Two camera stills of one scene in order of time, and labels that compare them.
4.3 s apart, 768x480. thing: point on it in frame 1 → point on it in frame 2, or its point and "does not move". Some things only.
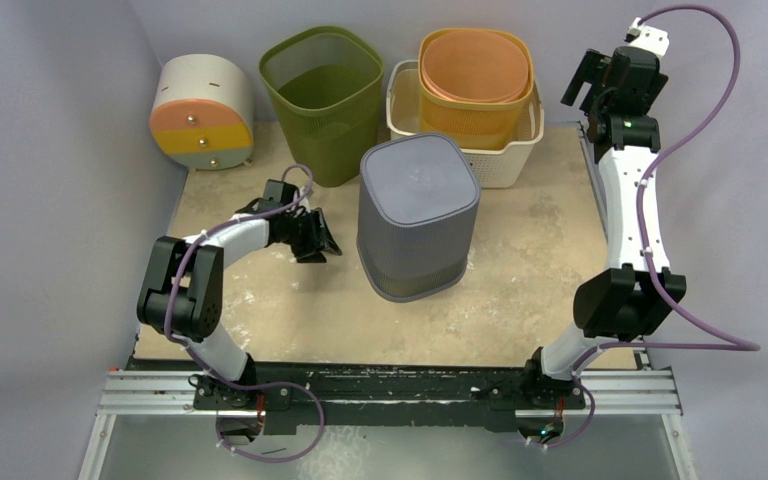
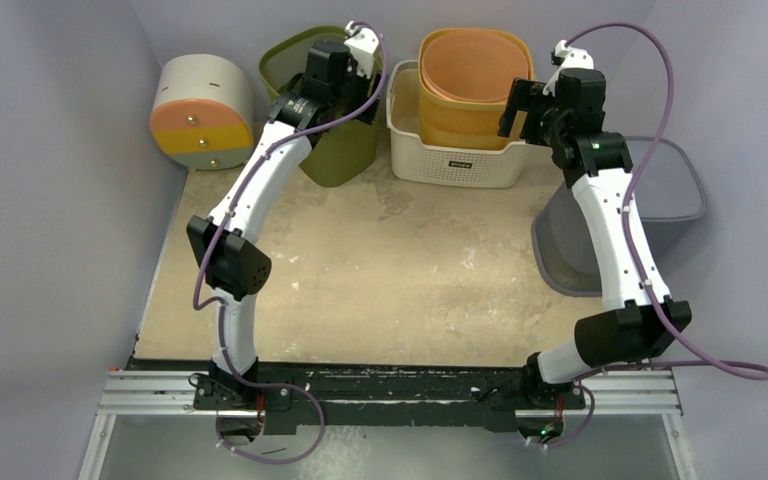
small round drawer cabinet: (202, 117) does not move
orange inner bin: (474, 66) does not move
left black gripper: (327, 243) → (366, 86)
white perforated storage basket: (508, 167) does not move
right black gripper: (586, 76) → (516, 107)
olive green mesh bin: (324, 84) does not move
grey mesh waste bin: (417, 201) → (669, 192)
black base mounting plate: (386, 397) does not move
